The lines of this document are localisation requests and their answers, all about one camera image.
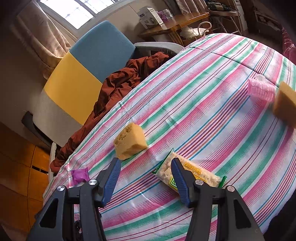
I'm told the green rice cracker packet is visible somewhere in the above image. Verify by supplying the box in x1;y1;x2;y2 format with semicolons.
152;149;227;192

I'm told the small tan sponge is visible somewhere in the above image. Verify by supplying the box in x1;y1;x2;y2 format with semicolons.
113;123;148;161

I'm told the wooden wardrobe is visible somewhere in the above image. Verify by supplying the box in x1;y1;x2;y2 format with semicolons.
1;123;49;240

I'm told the black foam roll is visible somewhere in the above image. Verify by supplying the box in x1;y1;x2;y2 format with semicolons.
21;111;53;147

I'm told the orange sponge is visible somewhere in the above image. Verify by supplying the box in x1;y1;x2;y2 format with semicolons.
273;82;296;128

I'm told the striped bedspread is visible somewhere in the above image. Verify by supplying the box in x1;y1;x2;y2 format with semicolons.
43;33;295;240

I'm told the rust brown blanket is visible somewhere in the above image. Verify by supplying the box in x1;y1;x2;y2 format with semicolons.
50;52;171;175

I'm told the beige curtain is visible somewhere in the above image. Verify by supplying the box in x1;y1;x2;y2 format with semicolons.
10;1;71;79

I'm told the wooden side table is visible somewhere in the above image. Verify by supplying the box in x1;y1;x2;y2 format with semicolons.
138;12;210;47

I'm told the window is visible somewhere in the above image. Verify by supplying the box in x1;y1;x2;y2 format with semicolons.
37;1;131;30

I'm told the right side curtain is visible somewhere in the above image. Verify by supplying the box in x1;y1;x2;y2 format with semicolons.
164;0;208;15

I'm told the white product box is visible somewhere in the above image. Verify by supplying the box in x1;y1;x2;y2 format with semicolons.
137;6;164;29

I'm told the white bed rail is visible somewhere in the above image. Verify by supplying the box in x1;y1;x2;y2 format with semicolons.
48;142;57;183

